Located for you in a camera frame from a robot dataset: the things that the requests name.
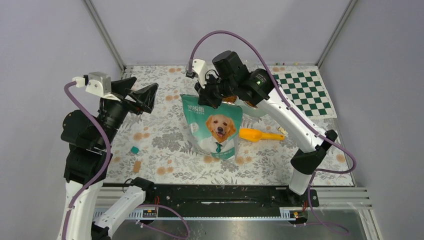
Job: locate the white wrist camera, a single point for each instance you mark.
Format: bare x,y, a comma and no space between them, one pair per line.
197,68
98,84

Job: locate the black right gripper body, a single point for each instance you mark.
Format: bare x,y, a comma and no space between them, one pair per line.
213,91

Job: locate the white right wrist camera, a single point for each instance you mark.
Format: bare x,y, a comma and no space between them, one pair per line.
197,68

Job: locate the white slotted cable duct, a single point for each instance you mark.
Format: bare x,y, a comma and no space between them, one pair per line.
209,213

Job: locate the green white checkerboard mat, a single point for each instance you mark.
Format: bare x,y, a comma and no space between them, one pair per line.
307,91

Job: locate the small teal cube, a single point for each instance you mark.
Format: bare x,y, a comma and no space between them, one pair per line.
134,150

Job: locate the small cream crumb piece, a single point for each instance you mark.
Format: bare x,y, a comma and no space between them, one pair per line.
282,130

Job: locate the small tan wooden block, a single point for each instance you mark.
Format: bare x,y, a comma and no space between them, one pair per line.
137,166

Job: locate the mint double pet bowl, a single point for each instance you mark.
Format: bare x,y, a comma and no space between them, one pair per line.
246,108

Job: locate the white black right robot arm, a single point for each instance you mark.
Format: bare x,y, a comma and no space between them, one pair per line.
259,89

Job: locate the teal pet food bag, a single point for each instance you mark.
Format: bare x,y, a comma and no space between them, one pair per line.
213,132

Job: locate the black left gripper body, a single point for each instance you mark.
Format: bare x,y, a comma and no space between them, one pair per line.
129,105

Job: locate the yellow plastic scoop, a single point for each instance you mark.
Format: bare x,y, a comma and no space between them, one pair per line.
254,135

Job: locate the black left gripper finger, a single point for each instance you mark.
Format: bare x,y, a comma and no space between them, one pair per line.
121,87
150,96

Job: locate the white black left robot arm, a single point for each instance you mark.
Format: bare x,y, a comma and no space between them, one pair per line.
90,152

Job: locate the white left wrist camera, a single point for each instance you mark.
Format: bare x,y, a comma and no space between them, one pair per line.
98,84

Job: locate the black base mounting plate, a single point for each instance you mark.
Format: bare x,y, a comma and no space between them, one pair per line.
191,196

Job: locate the floral table mat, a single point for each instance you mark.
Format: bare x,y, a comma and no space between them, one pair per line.
167,156

